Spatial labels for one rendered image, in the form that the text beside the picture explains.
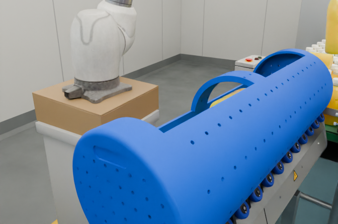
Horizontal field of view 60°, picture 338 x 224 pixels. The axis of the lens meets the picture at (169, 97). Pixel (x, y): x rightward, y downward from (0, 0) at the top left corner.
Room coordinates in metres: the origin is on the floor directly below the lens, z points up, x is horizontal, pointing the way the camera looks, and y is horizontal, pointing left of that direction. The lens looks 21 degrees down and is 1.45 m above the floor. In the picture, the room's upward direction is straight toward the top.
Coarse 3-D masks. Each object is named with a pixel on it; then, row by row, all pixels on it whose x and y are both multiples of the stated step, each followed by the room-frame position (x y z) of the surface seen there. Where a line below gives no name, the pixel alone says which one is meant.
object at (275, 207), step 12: (324, 132) 1.07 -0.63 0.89; (312, 144) 0.95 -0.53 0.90; (324, 144) 1.04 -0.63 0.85; (312, 156) 0.93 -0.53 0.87; (300, 168) 0.83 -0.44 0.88; (288, 180) 0.75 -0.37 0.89; (300, 180) 0.81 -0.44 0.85; (276, 192) 0.68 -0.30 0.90; (288, 192) 0.73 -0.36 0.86; (276, 204) 0.66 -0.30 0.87; (264, 216) 0.61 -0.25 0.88; (276, 216) 0.65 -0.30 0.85
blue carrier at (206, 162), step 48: (240, 96) 0.60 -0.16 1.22; (288, 96) 0.70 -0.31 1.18; (96, 144) 0.43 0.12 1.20; (144, 144) 0.39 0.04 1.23; (192, 144) 0.42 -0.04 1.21; (240, 144) 0.48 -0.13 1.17; (288, 144) 0.64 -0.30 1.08; (96, 192) 0.44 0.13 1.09; (144, 192) 0.36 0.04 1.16; (192, 192) 0.35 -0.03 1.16; (240, 192) 0.44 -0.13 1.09
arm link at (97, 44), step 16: (80, 16) 0.95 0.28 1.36; (96, 16) 0.94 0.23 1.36; (80, 32) 0.92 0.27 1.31; (96, 32) 0.92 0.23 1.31; (112, 32) 0.95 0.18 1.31; (80, 48) 0.91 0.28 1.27; (96, 48) 0.91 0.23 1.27; (112, 48) 0.94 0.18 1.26; (80, 64) 0.92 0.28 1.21; (96, 64) 0.91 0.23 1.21; (112, 64) 0.94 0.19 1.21; (80, 80) 0.92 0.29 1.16; (96, 80) 0.91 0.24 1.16
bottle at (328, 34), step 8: (336, 0) 0.89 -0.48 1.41; (328, 8) 0.91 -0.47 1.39; (336, 8) 0.88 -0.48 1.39; (328, 16) 0.90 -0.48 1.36; (336, 16) 0.88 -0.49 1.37; (328, 24) 0.90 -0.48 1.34; (336, 24) 0.88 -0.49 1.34; (328, 32) 0.90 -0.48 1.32; (336, 32) 0.87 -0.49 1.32; (328, 40) 0.89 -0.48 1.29; (336, 40) 0.87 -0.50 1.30; (328, 48) 0.89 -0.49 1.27; (336, 48) 0.87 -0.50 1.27
